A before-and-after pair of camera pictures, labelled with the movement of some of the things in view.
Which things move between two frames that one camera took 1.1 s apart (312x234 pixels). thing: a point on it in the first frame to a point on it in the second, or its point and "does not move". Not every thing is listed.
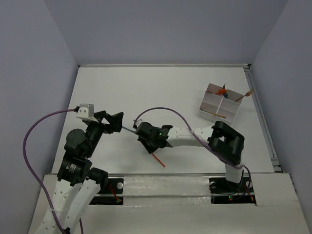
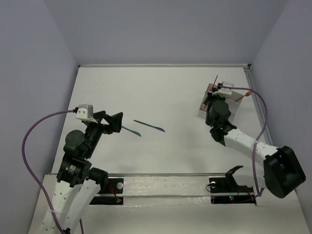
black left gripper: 105,121 does not move
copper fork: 248,93 does not move
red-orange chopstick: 158,160 to 213,86
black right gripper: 150,148 to 209,96
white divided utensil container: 215,107 does not move
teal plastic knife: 128,129 does not move
